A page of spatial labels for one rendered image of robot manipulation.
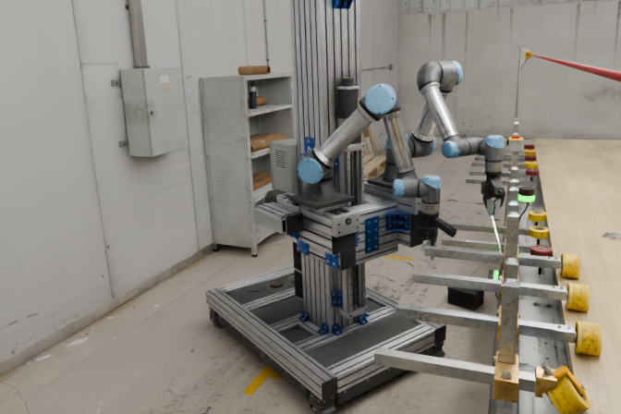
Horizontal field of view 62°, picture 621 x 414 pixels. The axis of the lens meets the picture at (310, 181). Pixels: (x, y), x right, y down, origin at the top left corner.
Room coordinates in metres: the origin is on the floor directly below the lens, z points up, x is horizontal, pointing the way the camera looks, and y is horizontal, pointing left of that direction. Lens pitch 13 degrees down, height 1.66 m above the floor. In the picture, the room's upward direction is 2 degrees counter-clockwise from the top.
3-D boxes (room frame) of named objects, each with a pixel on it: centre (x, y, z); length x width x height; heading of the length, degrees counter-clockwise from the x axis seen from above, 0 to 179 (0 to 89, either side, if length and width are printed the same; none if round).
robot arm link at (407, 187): (2.13, -0.41, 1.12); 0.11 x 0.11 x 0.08; 75
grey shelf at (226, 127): (4.77, 0.52, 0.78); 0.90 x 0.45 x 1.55; 155
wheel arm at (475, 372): (1.08, -0.31, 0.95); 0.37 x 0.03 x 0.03; 68
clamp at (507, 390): (1.06, -0.43, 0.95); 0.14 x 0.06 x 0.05; 158
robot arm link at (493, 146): (2.22, -0.80, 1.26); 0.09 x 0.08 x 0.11; 26
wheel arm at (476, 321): (1.29, -0.47, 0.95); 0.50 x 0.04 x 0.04; 68
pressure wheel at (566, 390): (0.99, -0.54, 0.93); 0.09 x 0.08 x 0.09; 68
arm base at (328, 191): (2.35, -0.05, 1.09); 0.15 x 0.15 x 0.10
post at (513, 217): (1.54, -0.63, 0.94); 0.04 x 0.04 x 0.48; 68
